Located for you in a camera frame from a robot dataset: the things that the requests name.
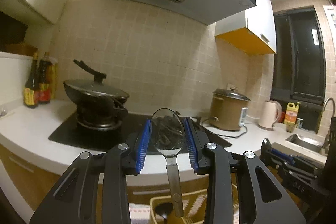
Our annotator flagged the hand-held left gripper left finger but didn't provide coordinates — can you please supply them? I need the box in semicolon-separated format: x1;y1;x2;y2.
29;119;152;224

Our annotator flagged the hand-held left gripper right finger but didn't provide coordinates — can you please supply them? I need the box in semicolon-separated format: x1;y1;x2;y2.
183;116;307;224

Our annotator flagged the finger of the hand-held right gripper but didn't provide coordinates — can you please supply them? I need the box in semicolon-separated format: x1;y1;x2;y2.
261;138;284;174
271;147;325;180

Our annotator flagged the beige plastic utensil basket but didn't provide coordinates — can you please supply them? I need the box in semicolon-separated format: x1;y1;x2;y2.
149;189;240;224

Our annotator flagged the steel sink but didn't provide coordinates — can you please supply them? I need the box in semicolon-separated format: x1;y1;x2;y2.
285;133;328;155

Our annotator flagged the pink electric kettle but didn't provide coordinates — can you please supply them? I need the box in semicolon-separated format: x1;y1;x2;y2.
258;100;283;130

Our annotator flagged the yellow detergent bottle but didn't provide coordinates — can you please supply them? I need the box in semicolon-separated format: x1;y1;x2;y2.
283;102;301;126

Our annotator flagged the brown rice cooker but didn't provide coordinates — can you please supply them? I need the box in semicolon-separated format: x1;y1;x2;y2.
209;87;251;132

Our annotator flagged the black pan support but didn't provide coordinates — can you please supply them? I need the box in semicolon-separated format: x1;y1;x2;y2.
76;106;124;131

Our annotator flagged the black spoon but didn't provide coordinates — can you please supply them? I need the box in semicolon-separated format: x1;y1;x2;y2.
154;202;174;224

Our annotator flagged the striped woven cloth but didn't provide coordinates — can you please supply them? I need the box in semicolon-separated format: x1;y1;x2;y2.
128;202;152;224

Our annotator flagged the black wok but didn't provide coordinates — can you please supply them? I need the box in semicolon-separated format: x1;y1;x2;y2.
63;82;130;119

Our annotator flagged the glass wok lid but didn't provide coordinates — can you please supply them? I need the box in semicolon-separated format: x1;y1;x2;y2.
64;59;130;98

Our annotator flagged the black glass gas cooktop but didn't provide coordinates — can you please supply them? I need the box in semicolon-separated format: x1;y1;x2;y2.
48;109;233;154

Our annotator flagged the dark framed window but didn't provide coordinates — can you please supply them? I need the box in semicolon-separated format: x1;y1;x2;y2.
270;6;327;132

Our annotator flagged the red label sauce bottle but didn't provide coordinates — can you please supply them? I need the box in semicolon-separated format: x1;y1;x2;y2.
38;52;53;104

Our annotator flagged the slim dark sauce bottle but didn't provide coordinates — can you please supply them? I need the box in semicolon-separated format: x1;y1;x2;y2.
24;52;40;109

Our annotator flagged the cardboard box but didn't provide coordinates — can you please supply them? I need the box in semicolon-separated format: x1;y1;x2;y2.
5;42;39;56

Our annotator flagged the black power cable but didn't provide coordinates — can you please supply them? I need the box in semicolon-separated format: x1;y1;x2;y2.
201;116;248;139

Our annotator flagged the white and yellow wall cabinet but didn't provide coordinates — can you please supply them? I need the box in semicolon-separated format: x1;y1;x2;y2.
215;0;277;54

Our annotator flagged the white wall notice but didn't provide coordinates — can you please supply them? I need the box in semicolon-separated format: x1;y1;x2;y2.
322;4;336;30

